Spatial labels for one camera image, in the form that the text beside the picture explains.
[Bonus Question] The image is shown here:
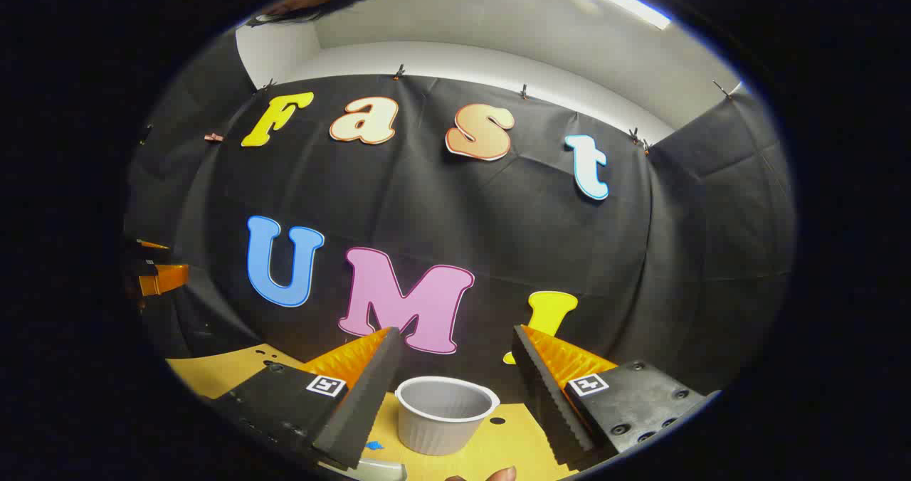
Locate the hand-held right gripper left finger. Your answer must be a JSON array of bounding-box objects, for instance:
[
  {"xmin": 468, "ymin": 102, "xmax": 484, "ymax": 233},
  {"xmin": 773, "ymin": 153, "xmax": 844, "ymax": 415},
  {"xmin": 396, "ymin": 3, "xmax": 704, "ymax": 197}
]
[{"xmin": 203, "ymin": 327, "xmax": 405, "ymax": 471}]

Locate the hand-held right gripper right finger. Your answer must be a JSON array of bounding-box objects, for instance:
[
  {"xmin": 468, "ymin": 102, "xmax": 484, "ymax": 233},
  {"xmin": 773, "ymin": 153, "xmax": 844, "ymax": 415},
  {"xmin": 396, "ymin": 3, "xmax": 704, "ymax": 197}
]
[{"xmin": 511, "ymin": 324, "xmax": 721, "ymax": 471}]

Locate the grey plastic dustpan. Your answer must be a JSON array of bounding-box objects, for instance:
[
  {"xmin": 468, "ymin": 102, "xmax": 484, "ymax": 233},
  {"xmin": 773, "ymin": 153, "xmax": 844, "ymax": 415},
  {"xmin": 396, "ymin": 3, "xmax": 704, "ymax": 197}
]
[{"xmin": 352, "ymin": 458, "xmax": 408, "ymax": 481}]

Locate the white ribbed garbage bin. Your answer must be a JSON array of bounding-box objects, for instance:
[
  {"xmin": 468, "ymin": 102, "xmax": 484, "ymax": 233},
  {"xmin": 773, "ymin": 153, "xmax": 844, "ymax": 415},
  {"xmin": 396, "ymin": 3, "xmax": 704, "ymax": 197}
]
[{"xmin": 395, "ymin": 376, "xmax": 501, "ymax": 457}]

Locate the wooden desktop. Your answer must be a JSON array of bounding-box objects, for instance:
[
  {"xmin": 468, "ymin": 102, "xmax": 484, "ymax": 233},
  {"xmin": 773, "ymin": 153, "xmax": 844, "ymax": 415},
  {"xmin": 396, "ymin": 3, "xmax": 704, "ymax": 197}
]
[{"xmin": 165, "ymin": 344, "xmax": 579, "ymax": 481}]

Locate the black backdrop cloth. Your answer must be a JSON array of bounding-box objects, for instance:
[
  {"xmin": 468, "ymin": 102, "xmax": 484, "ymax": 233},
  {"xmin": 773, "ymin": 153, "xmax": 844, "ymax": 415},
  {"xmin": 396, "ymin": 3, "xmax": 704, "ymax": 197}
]
[{"xmin": 122, "ymin": 36, "xmax": 796, "ymax": 403}]

